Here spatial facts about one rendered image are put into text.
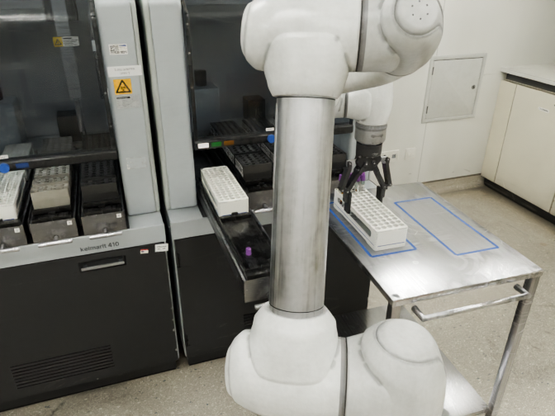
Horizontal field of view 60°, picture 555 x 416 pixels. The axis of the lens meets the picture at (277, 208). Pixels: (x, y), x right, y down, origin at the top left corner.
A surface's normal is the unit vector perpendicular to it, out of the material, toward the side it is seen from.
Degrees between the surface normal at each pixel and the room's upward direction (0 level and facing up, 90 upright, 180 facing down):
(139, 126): 90
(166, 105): 90
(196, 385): 0
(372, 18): 68
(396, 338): 7
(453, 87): 90
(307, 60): 78
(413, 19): 61
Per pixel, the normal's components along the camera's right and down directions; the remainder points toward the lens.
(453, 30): 0.33, 0.44
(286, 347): -0.18, 0.09
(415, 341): 0.11, -0.88
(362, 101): -0.20, 0.37
